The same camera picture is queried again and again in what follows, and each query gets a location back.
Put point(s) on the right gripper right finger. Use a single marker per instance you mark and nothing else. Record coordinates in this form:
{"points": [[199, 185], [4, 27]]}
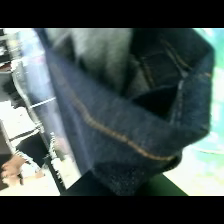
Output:
{"points": [[165, 186]]}

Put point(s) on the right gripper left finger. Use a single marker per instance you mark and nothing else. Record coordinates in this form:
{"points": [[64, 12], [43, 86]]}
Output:
{"points": [[78, 188]]}

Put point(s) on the dark blue jeans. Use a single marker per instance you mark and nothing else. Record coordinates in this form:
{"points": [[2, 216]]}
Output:
{"points": [[133, 110]]}

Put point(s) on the person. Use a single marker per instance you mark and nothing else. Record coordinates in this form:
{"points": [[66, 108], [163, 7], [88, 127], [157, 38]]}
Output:
{"points": [[13, 168]]}

